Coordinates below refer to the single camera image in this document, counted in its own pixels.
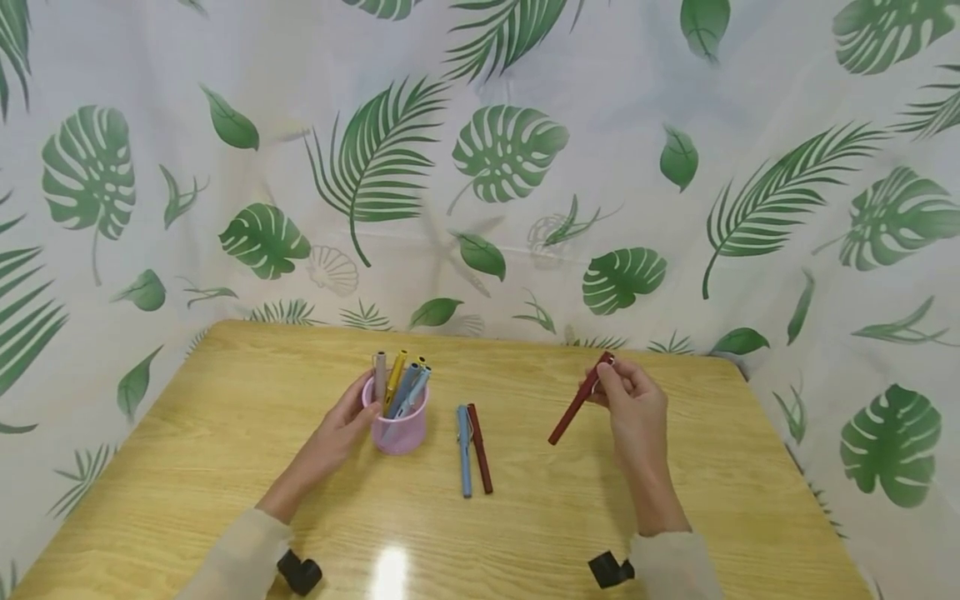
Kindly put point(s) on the person's left hand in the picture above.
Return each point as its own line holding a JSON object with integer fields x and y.
{"x": 337, "y": 437}

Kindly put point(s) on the person's right hand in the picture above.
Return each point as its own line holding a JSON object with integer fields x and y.
{"x": 637, "y": 417}

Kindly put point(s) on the person's right fingers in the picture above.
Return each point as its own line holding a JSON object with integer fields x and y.
{"x": 651, "y": 392}

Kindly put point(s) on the person's right thumb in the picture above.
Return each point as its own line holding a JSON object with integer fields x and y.
{"x": 611, "y": 385}

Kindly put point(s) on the person's left thumb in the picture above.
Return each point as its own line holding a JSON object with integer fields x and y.
{"x": 367, "y": 415}

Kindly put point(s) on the person's left index finger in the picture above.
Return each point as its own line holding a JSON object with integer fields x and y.
{"x": 360, "y": 387}

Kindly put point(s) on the person's right index finger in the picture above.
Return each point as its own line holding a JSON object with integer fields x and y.
{"x": 626, "y": 367}

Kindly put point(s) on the pink pen cup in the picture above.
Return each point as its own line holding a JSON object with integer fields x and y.
{"x": 401, "y": 429}

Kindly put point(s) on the dark red pen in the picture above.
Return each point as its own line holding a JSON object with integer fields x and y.
{"x": 480, "y": 450}
{"x": 577, "y": 402}

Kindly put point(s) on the person's right forearm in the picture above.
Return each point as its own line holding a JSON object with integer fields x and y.
{"x": 664, "y": 533}

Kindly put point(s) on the person's left forearm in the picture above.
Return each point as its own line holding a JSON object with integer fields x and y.
{"x": 247, "y": 542}

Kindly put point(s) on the beige pen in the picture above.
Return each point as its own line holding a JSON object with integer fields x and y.
{"x": 380, "y": 375}

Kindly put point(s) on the yellow pen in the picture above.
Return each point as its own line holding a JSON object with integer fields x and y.
{"x": 394, "y": 379}

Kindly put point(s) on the grey blue pen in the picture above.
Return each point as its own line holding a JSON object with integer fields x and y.
{"x": 403, "y": 387}

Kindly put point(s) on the light blue pen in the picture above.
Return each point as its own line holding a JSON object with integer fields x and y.
{"x": 414, "y": 392}

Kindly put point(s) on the black wrist band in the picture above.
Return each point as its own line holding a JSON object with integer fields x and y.
{"x": 300, "y": 572}
{"x": 610, "y": 569}

